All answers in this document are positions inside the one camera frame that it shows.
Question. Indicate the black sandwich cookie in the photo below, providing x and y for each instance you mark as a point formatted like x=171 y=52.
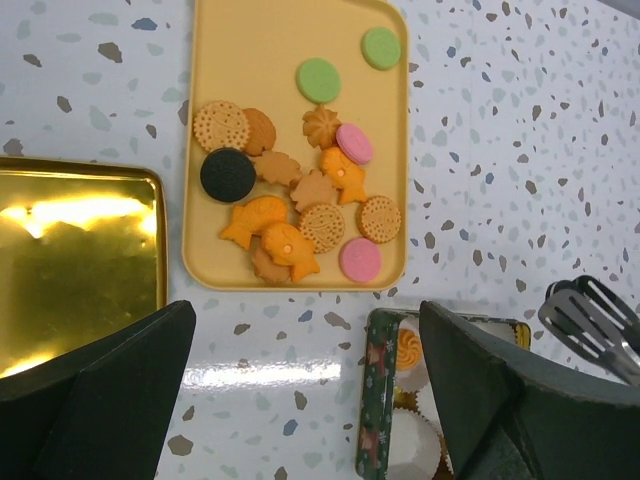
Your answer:
x=227 y=175

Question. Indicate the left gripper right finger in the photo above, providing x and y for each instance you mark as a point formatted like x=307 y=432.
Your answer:
x=507 y=413

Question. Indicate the round dotted biscuit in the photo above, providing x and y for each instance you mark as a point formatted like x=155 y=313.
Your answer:
x=221 y=124

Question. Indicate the gold tin lid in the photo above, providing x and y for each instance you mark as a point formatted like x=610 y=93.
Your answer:
x=83 y=255

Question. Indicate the orange fish cookie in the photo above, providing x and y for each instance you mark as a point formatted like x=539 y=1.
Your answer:
x=288 y=247
x=345 y=175
x=252 y=218

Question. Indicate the square cookie tin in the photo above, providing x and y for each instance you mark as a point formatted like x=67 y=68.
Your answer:
x=385 y=390

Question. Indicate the metal serving tongs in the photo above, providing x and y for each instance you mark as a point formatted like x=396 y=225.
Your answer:
x=595 y=323

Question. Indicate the white paper cup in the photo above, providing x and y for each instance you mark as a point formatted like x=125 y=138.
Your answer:
x=414 y=448
x=414 y=379
x=426 y=406

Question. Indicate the orange swirl cookie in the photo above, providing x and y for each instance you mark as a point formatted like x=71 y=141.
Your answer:
x=409 y=350

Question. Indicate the yellow plastic tray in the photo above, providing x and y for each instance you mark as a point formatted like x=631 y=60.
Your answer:
x=247 y=52

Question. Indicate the round tan biscuit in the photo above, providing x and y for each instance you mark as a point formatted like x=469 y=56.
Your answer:
x=379 y=219
x=324 y=225

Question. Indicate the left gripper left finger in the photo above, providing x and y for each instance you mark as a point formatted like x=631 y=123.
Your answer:
x=101 y=411

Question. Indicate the pink round cookie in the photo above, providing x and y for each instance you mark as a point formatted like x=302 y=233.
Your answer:
x=360 y=260
x=354 y=143

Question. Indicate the green round cookie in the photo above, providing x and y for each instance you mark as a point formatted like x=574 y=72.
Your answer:
x=381 y=48
x=318 y=80

